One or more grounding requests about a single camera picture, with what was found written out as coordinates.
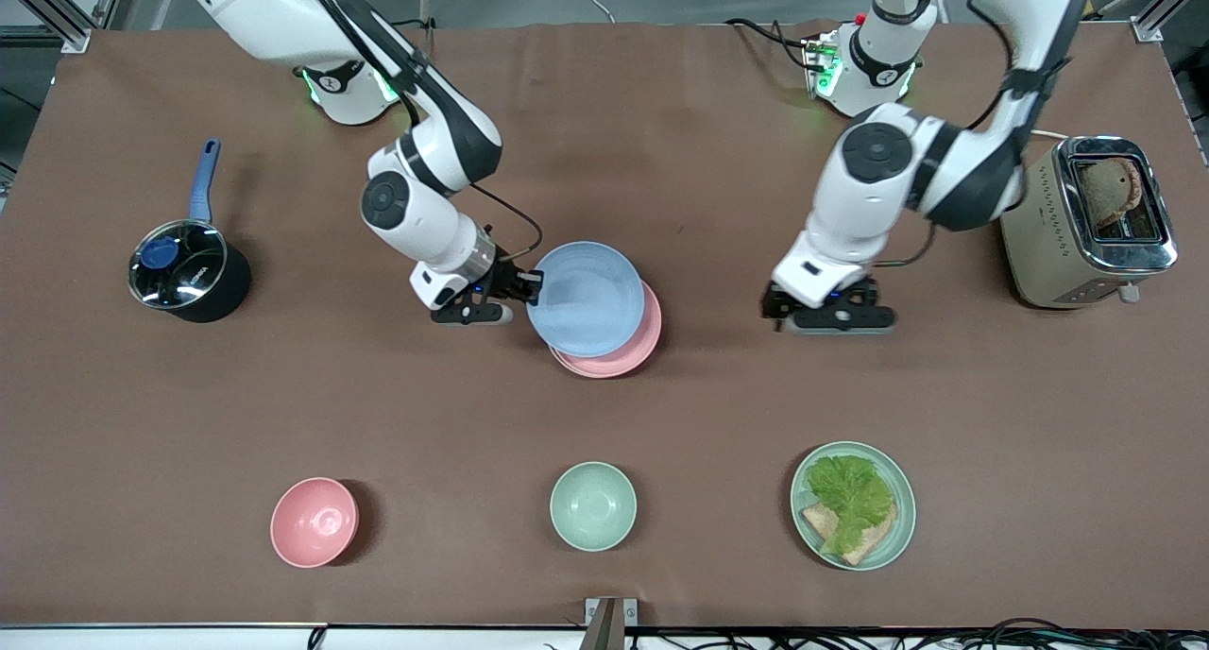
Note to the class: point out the brown bread slice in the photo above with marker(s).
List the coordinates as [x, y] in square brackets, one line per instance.
[869, 544]

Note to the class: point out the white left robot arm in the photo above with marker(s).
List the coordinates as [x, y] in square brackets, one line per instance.
[859, 196]

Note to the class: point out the green lettuce leaf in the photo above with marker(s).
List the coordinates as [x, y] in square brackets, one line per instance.
[850, 499]

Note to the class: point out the pink plate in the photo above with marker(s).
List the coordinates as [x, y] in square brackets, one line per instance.
[633, 348]

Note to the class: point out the green plate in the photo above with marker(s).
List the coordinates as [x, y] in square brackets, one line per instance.
[902, 527]

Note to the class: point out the green bowl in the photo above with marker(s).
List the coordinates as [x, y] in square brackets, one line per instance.
[593, 505]

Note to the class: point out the metal table edge bracket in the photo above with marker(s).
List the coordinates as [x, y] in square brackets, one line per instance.
[610, 622]

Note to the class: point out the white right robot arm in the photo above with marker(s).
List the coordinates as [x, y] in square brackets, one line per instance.
[425, 215]

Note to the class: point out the blue plate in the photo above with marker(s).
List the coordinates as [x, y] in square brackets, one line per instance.
[586, 299]

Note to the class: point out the toast slice in toaster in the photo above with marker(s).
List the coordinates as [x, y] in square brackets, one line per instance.
[1107, 192]

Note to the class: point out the aluminium frame profile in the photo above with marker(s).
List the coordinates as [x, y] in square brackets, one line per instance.
[52, 8]
[1157, 12]

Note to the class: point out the pink bowl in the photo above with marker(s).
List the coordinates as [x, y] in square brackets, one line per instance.
[314, 522]

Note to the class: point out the silver toaster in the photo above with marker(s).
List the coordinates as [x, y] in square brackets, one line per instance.
[1048, 244]

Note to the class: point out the glass lid with blue knob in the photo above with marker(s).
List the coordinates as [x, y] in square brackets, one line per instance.
[178, 264]

